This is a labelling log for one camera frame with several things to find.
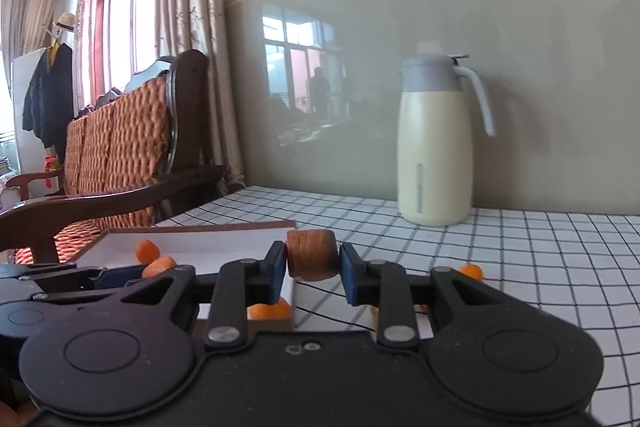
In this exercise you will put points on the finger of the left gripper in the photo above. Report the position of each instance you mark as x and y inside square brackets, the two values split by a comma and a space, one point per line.
[64, 281]

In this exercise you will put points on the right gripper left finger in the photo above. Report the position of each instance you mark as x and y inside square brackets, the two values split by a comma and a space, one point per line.
[238, 285]

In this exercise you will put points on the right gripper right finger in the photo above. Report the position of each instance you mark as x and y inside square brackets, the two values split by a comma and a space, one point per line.
[385, 286]

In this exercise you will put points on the brown carrot chunk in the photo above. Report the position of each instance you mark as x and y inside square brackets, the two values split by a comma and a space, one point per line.
[312, 255]

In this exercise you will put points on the orange carrot piece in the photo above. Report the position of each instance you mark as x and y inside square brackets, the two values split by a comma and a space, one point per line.
[158, 266]

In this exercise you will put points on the mandarin at tray edge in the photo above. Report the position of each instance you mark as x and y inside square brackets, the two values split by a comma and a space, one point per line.
[279, 311]

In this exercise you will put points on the brown cardboard tray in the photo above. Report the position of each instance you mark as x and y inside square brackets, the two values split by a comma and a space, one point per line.
[206, 248]

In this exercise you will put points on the small orange mandarin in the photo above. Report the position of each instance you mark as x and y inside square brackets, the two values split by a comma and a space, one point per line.
[473, 271]

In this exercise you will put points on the mandarin in tray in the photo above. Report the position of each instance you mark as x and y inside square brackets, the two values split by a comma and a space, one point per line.
[146, 252]

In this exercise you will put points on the dark wooden sofa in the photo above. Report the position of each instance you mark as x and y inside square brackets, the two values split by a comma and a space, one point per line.
[28, 228]

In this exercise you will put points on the cream thermos jug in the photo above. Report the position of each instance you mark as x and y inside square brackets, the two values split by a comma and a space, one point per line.
[435, 151]

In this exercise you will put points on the woven orange sofa cushion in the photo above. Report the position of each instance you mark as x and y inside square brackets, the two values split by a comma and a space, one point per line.
[117, 146]

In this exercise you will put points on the black hanging coat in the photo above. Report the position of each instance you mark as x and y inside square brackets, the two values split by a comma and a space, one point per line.
[48, 103]

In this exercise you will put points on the checkered tablecloth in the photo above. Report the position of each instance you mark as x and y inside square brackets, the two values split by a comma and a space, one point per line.
[582, 267]

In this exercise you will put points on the straw hat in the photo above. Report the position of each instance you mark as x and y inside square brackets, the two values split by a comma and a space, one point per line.
[66, 21]

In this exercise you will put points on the beige curtain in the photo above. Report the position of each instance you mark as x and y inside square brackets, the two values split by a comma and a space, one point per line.
[183, 25]

